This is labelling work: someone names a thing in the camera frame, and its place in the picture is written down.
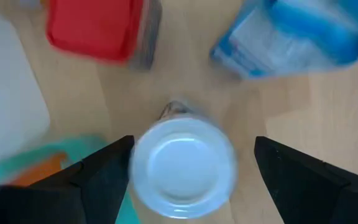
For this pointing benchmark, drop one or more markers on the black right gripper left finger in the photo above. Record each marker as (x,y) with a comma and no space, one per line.
(57,202)

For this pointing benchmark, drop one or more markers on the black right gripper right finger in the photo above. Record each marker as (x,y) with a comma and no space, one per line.
(315,199)

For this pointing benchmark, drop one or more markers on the orange cereal box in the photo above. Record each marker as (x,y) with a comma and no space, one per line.
(39,171)

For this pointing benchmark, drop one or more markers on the white-lidded glass spice jar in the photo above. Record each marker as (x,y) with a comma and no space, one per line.
(182,168)

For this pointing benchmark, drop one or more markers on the blue Rice Krispies cereal box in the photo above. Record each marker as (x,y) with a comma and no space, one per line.
(291,34)

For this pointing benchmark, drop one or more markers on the red-lidded spice tin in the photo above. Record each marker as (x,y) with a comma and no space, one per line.
(95,28)

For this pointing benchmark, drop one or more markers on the teal plastic bin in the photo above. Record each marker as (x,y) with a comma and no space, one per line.
(82,149)

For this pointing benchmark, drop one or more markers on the clear plastic bin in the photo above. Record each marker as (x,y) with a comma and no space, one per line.
(8,93)

